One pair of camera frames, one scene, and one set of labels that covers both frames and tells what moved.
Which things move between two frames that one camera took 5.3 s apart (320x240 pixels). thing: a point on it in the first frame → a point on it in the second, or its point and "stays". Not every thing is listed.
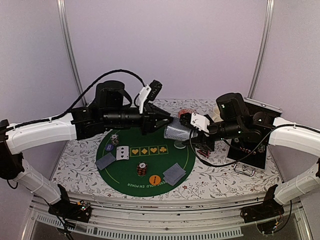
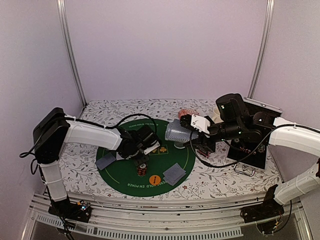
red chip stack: [142, 169] stays
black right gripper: [204, 142] stays
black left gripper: [152, 115] → [138, 162]
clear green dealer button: [180, 144] stays
